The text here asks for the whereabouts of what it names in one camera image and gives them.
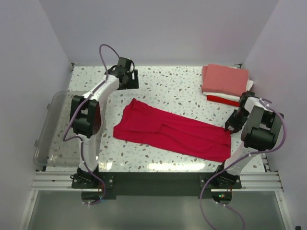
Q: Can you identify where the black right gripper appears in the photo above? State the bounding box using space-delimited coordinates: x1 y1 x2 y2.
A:
225 108 249 134

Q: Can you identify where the crimson red t-shirt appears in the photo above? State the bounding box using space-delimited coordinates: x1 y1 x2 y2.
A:
113 99 231 162

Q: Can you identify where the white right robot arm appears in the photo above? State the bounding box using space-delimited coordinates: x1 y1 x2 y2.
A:
213 91 286 188

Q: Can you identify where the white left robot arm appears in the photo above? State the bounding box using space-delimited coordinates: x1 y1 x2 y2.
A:
68 57 139 188

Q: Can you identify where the folded red t-shirt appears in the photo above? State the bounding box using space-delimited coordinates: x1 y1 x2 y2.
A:
207 95 240 107

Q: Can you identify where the folded pink t-shirt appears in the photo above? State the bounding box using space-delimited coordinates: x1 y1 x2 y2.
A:
201 64 249 96

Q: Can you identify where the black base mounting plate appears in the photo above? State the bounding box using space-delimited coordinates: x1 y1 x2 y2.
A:
70 171 242 201

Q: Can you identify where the clear plastic bin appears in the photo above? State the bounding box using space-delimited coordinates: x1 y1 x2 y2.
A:
32 90 108 168

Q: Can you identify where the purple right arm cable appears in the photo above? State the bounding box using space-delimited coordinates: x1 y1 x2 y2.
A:
199 98 286 230

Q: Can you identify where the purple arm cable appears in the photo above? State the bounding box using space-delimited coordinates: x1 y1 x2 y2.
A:
199 98 286 230
62 44 120 206

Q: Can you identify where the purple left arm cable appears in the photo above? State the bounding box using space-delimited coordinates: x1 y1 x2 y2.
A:
62 44 120 206

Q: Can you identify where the aluminium extrusion rail frame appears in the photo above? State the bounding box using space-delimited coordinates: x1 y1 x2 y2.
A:
19 62 295 230

